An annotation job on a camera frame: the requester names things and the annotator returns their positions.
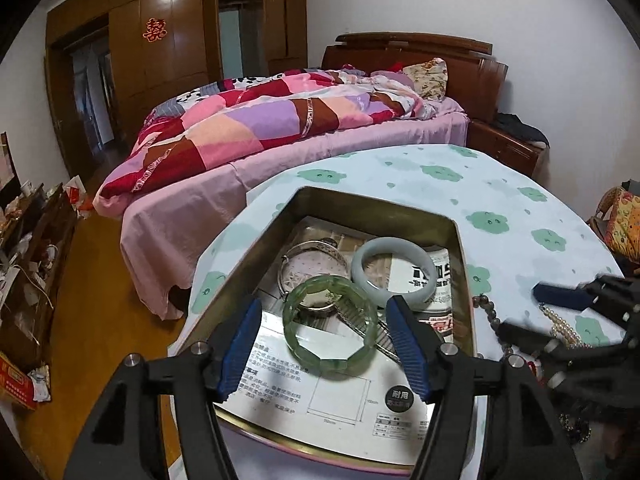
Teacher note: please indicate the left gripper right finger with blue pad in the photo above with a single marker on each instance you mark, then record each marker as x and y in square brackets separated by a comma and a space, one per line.
[523, 435]

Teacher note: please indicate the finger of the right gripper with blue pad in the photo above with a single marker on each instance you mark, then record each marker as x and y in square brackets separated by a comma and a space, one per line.
[604, 291]
[538, 344]

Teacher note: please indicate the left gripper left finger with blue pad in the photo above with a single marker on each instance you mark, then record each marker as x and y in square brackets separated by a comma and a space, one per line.
[123, 435]

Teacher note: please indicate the green jade bangle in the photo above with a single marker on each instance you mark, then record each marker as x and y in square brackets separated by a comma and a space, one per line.
[327, 346]

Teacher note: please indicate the pale jade bangle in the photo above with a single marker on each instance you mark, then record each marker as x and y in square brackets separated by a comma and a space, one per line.
[412, 273]

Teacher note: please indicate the silver bangle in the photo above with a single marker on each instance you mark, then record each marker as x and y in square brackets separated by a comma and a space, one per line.
[310, 259]

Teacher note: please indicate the silver wristwatch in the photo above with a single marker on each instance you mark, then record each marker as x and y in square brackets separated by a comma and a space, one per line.
[359, 322]

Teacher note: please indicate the cloud pattern tablecloth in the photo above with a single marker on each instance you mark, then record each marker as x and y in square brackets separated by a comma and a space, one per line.
[504, 234]

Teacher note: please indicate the paper leaflet in tin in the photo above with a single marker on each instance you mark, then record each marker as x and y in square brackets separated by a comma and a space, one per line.
[371, 415]

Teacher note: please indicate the wicker chair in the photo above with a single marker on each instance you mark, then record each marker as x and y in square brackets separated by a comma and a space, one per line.
[603, 220]

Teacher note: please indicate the colourful patterned cushion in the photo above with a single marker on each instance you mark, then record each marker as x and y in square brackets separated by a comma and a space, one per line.
[622, 231]

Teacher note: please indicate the wooden nightstand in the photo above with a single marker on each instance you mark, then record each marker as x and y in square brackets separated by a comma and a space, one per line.
[524, 157]

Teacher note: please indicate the wooden bed with pink sheet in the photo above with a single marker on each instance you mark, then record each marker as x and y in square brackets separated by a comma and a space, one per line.
[165, 232]

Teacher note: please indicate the dark clothes on nightstand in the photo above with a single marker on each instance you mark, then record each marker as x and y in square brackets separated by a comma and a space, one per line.
[512, 124]

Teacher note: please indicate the patchwork quilt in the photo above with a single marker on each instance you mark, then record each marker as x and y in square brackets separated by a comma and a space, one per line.
[207, 132]

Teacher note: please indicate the cluttered wooden side cabinet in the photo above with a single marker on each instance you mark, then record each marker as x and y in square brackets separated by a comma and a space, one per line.
[34, 248]

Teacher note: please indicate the floral pillow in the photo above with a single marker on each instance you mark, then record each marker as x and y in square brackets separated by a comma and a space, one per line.
[429, 78]

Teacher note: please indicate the television screen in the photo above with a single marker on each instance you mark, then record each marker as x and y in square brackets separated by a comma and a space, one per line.
[10, 186]

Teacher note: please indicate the dark wooden wardrobe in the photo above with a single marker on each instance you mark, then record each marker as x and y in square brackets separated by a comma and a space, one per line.
[145, 74]

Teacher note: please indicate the red double happiness decoration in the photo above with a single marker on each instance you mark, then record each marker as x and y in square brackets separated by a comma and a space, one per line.
[155, 30]

